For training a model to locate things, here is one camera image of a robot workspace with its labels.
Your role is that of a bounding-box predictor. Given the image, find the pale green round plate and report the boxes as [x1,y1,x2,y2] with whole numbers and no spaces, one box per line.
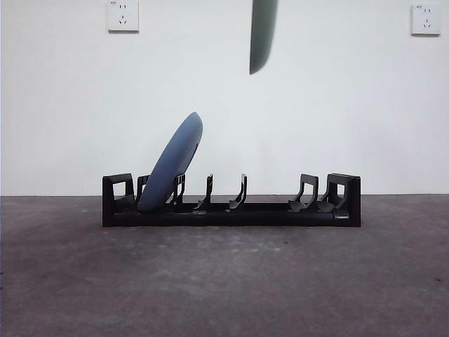
[248,0,279,76]

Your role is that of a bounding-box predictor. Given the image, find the black plastic plate rack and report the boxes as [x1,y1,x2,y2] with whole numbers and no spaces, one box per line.
[101,172,362,227]

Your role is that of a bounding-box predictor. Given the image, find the blue round plate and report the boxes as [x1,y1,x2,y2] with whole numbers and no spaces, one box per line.
[136,111,205,213]

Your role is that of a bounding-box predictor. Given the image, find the white wall socket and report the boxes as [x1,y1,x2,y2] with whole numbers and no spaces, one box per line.
[107,0,140,34]
[410,3,441,37]

